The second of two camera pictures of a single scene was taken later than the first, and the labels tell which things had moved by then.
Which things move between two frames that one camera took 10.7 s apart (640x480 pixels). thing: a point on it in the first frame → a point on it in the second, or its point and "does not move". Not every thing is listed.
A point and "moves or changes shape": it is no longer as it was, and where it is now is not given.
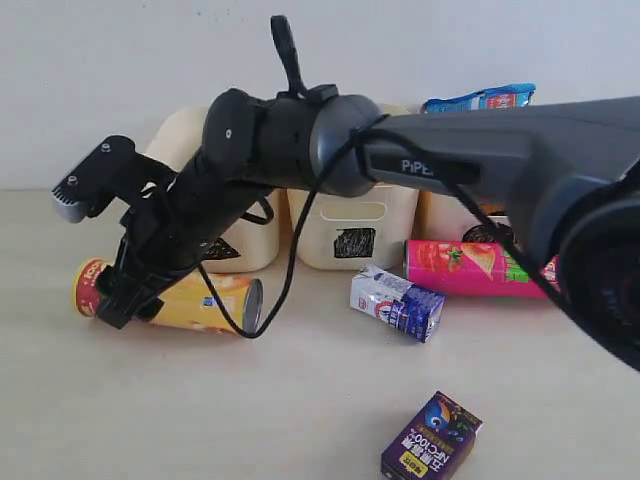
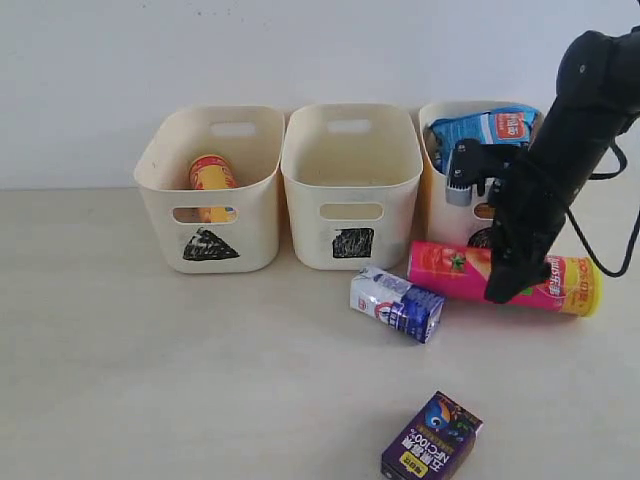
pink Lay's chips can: x=475 y=269 does not move
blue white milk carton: x=413 y=309 does not move
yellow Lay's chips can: x=195 y=301 moves or changes shape
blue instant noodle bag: x=507 y=96 moves or changes shape
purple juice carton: x=437 y=442 does not move
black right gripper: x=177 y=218 → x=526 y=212
